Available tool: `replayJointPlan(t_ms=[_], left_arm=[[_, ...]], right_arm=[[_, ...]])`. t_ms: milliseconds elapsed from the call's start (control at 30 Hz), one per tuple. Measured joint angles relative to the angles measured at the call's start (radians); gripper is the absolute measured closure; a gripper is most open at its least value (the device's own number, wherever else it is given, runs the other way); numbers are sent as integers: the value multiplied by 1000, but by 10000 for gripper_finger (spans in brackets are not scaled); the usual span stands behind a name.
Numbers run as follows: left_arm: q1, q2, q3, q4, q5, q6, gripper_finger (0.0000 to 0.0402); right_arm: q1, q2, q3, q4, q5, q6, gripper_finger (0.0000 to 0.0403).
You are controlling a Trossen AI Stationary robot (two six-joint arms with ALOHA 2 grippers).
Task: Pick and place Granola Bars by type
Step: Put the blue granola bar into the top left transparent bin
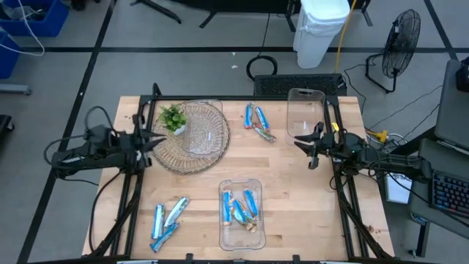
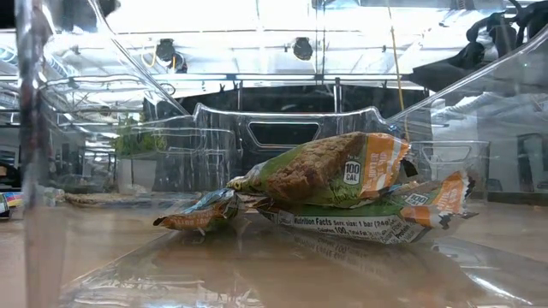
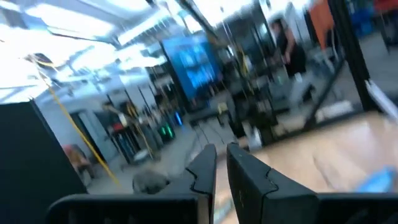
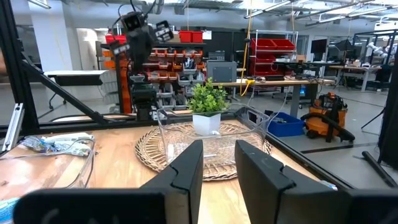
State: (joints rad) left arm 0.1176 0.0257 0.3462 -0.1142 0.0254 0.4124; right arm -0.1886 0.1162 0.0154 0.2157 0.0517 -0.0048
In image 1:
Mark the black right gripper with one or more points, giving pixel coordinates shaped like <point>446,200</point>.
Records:
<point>326,144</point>

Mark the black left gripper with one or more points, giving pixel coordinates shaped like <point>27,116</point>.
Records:
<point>132,146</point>

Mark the blue wrapper granola bar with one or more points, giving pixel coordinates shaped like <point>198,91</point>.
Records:
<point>158,221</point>
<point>239,210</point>
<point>249,115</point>
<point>262,118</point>
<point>227,207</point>
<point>251,203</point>
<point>164,237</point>
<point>176,212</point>

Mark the clear plastic bin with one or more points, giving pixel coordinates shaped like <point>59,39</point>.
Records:
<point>304,117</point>
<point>242,242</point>
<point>201,128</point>

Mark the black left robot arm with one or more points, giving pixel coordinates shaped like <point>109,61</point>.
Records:
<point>91,154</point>

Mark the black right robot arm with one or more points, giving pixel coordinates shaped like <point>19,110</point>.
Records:
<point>384,161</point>

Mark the green brown wrapper granola bar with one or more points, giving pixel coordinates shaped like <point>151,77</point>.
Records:
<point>265,133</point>

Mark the round woven wicker placemat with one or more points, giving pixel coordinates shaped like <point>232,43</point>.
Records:
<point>172,161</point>

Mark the green plant in white pot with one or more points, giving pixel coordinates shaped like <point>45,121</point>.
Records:
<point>172,117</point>

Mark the black perforated computer case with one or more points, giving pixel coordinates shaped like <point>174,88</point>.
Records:
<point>300,85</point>

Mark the white paper sheet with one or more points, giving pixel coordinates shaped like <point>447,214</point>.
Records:
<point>397,188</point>

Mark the white trash bin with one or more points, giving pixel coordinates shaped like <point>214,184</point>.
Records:
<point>318,33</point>

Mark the black floor fan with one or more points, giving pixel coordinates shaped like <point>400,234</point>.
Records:
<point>401,44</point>

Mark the grey laptop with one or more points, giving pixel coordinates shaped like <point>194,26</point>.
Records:
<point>452,110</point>

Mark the black backlit keyboard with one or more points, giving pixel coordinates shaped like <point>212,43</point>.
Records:
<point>450,192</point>

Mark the blue storage bin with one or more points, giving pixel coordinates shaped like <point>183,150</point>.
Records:
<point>44,22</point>
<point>7,55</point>

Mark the black aluminium table frame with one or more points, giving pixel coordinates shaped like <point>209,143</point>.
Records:
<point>238,98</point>

